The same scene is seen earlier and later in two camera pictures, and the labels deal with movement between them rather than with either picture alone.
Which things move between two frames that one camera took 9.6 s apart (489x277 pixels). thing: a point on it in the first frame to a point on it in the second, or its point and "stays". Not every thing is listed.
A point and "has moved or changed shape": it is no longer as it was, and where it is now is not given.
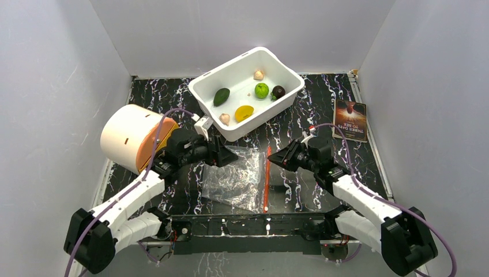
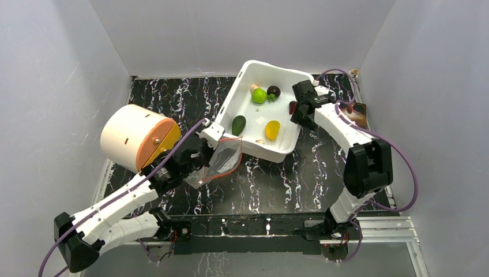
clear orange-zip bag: x=243 y=183 has moved or changed shape
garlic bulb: x=258 y=75 to x=254 y=86
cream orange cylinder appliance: x=129 y=135 stays
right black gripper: x=294 y=160 to x=303 y=112
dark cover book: x=351 y=118 stays
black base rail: x=247 y=234 stays
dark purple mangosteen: x=277 y=92 has moved or changed shape
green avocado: x=221 y=96 to x=238 y=124
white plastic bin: x=244 y=92 has moved or changed shape
